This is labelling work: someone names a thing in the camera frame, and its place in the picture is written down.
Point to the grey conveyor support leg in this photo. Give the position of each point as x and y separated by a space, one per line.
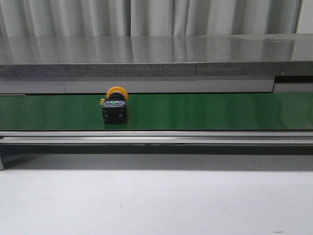
1 159

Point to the green conveyor belt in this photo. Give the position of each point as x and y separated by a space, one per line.
254 111

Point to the aluminium conveyor frame rail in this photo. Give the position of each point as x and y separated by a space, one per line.
155 137

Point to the grey granite slab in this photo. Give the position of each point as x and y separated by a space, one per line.
156 56

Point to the grey curtain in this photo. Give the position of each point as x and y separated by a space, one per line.
38 18

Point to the yellow push button switch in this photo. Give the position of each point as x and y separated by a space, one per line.
114 106

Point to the grey panel under slab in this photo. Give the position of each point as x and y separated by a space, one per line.
204 84

